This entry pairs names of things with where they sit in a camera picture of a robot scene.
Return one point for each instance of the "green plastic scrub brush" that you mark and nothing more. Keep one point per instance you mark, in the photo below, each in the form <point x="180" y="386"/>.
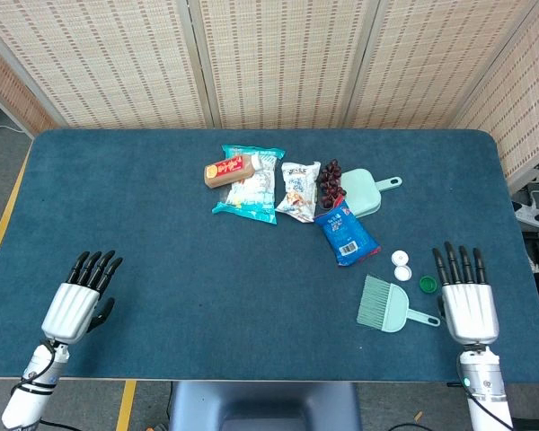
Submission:
<point x="391" y="312"/>

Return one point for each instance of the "blue felt table cover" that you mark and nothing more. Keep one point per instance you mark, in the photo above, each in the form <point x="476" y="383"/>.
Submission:
<point x="161" y="269"/>

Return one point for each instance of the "dark red grape bunch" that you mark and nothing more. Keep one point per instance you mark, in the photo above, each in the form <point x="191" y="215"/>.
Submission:
<point x="330" y="182"/>

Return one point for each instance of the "white power strip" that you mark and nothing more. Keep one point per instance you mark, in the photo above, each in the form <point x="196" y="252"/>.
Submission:
<point x="534" y="214"/>

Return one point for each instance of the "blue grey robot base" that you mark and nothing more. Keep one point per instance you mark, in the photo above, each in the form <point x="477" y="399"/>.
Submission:
<point x="265" y="406"/>

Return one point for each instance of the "woven bamboo folding screen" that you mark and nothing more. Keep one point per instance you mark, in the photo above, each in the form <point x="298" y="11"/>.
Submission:
<point x="278" y="63"/>

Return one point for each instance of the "green bottle cap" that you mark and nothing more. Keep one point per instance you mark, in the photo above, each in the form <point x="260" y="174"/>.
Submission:
<point x="427" y="284"/>

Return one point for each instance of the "white bottle cap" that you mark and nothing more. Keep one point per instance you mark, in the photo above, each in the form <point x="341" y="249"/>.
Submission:
<point x="403" y="273"/>
<point x="400" y="258"/>

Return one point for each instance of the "teal white snack bag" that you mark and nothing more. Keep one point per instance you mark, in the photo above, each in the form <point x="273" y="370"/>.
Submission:
<point x="251" y="202"/>

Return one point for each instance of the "white blue snack bag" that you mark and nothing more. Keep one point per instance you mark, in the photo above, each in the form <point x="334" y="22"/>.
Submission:
<point x="296" y="188"/>

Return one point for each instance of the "light green dustpan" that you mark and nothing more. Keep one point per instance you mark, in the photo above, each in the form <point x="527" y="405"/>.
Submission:
<point x="361" y="193"/>

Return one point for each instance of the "blue snack bag with barcode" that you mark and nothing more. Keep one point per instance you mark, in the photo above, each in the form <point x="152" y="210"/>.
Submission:
<point x="346" y="233"/>

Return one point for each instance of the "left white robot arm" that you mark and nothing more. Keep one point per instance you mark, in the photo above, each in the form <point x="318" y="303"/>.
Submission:
<point x="31" y="395"/>

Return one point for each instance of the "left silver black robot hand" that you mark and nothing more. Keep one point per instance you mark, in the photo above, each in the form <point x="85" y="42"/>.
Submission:
<point x="69" y="312"/>

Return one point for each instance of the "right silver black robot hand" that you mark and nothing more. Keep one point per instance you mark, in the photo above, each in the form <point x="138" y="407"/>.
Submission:
<point x="469" y="314"/>

